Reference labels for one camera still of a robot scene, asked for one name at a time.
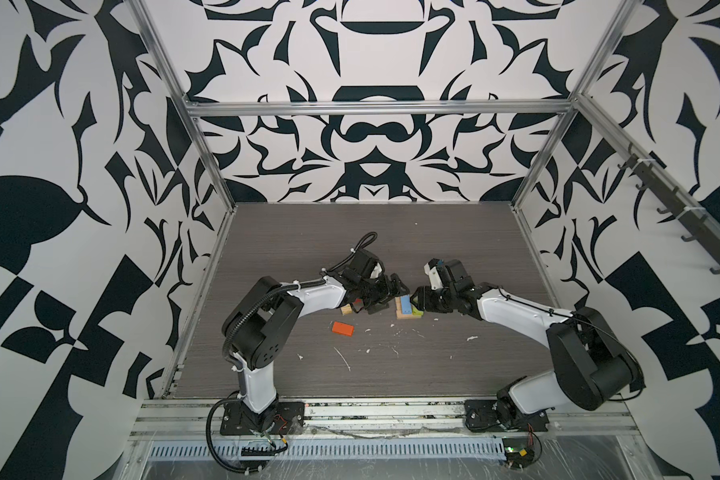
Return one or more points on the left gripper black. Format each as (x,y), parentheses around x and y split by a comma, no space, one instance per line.
(398,285)

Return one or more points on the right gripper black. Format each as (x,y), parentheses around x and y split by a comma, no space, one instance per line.
(424,299)

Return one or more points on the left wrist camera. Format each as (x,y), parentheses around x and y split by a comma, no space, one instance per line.
(376,272)

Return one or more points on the wall hook rack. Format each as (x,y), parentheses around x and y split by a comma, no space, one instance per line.
(676,203)

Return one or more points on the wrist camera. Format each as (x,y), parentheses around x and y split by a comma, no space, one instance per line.
(432,271)
(376,272)

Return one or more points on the aluminium frame crossbar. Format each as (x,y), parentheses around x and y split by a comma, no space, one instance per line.
(387,107)

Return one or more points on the white slotted cable duct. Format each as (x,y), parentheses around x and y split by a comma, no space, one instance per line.
(491,449)

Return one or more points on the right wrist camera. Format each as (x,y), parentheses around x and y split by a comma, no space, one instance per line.
(432,271)

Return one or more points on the aluminium front rail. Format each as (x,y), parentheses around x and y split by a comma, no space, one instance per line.
(369,417)

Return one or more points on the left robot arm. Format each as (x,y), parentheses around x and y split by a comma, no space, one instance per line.
(259,327)

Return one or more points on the green circuit board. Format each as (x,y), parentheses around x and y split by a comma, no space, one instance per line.
(520,453)

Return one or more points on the orange wood block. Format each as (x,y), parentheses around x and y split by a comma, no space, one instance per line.
(343,329)

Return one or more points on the natural wood block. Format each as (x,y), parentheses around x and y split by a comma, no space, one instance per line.
(403,317)

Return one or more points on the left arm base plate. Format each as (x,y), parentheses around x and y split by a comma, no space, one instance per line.
(280,418)

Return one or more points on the blue wood block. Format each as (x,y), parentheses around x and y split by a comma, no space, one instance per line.
(404,306)

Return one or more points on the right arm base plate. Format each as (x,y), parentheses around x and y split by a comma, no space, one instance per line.
(501,415)

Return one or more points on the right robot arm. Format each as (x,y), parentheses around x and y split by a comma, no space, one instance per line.
(590,366)

